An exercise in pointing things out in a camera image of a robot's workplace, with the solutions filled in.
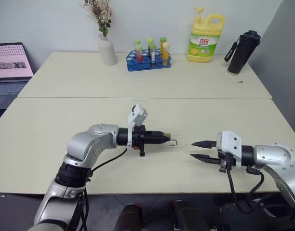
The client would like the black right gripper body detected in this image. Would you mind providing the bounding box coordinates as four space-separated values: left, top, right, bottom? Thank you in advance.
217 150 236 173

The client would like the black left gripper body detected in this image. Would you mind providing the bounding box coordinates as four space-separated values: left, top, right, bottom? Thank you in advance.
132 125 149 157

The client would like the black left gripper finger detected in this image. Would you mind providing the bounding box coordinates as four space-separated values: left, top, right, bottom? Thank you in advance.
147 130 168 138
147 137 171 146

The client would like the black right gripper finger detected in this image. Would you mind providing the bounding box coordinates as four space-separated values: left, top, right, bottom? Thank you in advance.
191 140 218 149
190 154 221 165

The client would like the blue test tube rack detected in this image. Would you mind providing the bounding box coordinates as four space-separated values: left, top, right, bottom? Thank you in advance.
125 48 173 72

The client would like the green-capped tube dark liquid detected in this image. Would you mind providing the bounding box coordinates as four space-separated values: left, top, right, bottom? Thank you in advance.
148 44 157 67

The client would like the cream-capped tube yellow liquid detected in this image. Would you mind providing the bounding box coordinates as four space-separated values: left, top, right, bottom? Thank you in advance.
161 42 170 66

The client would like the dark rounded shape red trim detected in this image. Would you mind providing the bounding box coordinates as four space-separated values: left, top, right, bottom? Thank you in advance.
113 203 144 231

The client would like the green-capped tube red liquid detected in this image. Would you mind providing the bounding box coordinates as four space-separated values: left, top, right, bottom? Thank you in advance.
135 44 144 63

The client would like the green-capped tube orange liquid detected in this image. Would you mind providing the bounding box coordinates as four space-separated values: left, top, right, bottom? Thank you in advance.
159 37 167 55

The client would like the white ceramic vase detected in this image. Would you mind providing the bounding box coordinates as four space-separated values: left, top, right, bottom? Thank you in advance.
97 33 118 66

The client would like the yellow detergent pump bottle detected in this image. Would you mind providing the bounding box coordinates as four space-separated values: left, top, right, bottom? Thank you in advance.
186 7 225 64

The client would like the dried flower bunch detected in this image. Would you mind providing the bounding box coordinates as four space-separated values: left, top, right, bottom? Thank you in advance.
80 0 114 38

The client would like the grey open laptop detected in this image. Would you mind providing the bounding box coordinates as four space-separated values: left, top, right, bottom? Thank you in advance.
0 42 35 114

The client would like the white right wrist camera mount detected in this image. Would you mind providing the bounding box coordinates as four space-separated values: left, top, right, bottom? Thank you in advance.
216 130 242 168

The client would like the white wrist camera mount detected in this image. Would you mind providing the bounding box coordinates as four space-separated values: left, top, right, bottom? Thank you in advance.
127 103 148 150
216 130 242 168

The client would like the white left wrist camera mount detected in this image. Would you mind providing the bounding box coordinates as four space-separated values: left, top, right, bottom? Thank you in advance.
127 103 148 150

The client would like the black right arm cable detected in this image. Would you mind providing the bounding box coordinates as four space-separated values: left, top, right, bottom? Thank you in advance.
219 166 266 215

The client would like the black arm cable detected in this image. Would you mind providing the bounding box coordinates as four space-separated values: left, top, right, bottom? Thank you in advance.
80 146 128 231
219 166 266 215

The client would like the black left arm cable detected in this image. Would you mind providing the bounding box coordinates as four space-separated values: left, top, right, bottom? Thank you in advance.
80 146 128 231

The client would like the black tumbler with strap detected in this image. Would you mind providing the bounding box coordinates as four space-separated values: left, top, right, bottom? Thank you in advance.
224 29 262 77

